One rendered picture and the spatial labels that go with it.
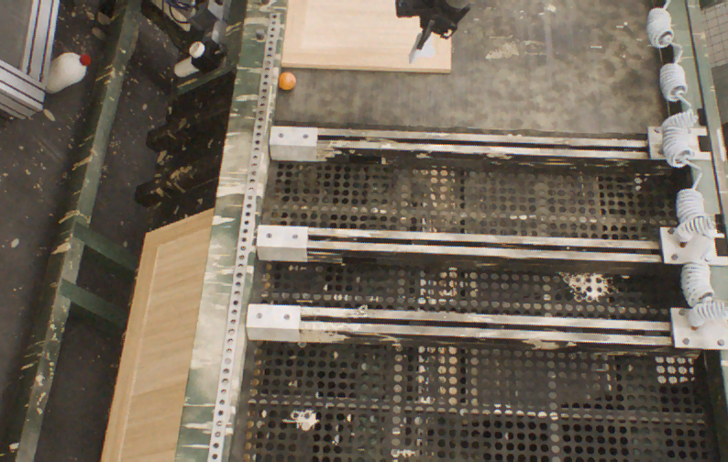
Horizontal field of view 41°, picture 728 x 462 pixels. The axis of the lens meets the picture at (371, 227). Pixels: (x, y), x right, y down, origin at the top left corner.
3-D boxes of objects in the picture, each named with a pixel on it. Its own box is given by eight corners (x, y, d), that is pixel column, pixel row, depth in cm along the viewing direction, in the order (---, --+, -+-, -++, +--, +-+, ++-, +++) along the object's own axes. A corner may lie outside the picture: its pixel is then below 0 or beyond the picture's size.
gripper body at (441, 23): (446, 42, 247) (471, 15, 238) (416, 33, 244) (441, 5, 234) (444, 18, 251) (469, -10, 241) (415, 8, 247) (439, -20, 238)
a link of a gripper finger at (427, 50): (429, 72, 249) (443, 38, 245) (409, 66, 246) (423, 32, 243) (424, 68, 251) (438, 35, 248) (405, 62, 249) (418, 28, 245)
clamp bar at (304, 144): (274, 136, 267) (266, 79, 247) (708, 152, 264) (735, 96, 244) (270, 165, 262) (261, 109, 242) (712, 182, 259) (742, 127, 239)
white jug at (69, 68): (38, 60, 322) (78, 38, 312) (61, 77, 329) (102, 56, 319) (31, 83, 317) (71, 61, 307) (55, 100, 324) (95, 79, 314)
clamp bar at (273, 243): (261, 233, 251) (252, 180, 230) (724, 251, 248) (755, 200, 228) (258, 266, 245) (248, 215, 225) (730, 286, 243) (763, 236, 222)
